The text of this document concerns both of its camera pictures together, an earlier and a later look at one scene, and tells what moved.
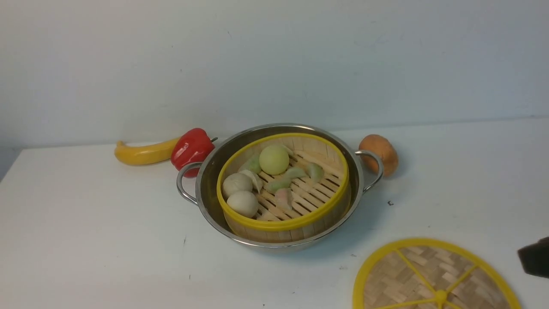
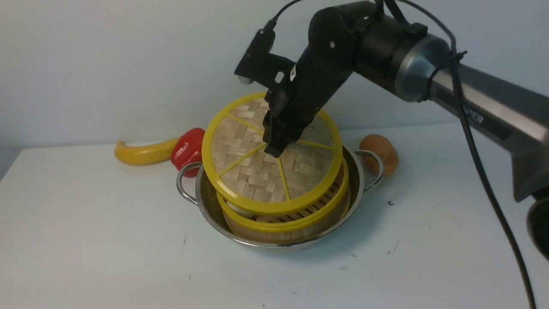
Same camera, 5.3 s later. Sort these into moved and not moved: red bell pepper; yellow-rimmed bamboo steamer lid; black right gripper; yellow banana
Moved: black right gripper; yellow-rimmed bamboo steamer lid
Not moved: red bell pepper; yellow banana
